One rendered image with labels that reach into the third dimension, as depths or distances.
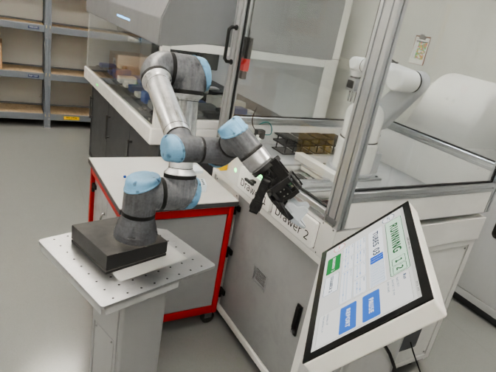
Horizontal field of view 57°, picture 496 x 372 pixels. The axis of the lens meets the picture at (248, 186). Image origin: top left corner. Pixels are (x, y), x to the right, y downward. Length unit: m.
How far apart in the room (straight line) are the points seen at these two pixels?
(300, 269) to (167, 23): 1.46
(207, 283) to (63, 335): 0.74
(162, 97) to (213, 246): 1.09
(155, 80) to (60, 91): 4.61
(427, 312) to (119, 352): 1.18
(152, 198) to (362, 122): 0.75
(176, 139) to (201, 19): 1.49
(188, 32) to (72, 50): 3.45
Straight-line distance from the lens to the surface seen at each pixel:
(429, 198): 2.00
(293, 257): 1.94
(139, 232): 1.59
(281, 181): 1.22
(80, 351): 2.42
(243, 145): 1.21
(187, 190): 1.59
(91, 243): 1.60
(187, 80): 1.56
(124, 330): 1.74
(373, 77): 1.57
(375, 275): 1.13
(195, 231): 2.20
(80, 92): 6.05
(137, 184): 1.53
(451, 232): 2.26
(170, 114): 1.32
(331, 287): 1.22
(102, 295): 1.48
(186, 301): 2.43
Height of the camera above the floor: 1.64
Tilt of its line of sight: 21 degrees down
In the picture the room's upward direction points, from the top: 11 degrees clockwise
